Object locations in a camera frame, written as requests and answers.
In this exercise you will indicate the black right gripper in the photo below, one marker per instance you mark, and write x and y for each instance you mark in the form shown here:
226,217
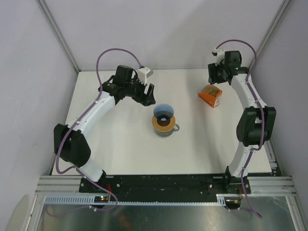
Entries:
212,70

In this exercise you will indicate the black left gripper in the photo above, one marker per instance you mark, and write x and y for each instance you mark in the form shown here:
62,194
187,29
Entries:
146,99

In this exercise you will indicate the blue coffee dripper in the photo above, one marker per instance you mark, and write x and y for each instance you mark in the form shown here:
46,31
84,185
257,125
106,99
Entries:
163,111

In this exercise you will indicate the grey glass coffee server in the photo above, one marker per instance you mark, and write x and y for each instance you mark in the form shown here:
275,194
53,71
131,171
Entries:
167,133

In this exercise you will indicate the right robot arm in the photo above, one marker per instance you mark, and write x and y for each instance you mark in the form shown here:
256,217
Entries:
257,120

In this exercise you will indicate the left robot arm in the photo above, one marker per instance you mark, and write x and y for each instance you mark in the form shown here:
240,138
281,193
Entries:
70,140

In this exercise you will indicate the brown paper coffee filters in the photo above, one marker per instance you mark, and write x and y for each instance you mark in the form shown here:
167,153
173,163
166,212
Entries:
211,90

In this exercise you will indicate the orange coffee filter box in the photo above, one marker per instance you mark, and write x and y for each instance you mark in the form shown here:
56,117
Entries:
211,100

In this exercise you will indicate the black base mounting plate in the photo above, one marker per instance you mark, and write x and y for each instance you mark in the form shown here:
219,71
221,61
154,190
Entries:
169,188

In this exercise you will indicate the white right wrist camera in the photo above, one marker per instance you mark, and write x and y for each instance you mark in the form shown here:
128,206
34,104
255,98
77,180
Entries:
219,54

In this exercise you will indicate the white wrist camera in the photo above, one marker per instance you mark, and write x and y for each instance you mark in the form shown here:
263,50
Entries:
143,74
219,54

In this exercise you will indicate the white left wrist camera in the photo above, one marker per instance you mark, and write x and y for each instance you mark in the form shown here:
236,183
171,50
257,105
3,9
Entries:
143,74

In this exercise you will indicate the right aluminium frame post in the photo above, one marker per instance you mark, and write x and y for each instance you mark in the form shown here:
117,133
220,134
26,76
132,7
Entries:
262,24

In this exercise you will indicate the aluminium frame post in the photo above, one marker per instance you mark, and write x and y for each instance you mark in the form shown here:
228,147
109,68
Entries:
262,24
57,33

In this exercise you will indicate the grey slotted cable duct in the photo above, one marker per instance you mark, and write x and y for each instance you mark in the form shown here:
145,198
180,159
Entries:
106,200

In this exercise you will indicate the left aluminium frame post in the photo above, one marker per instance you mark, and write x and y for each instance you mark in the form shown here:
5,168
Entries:
57,33

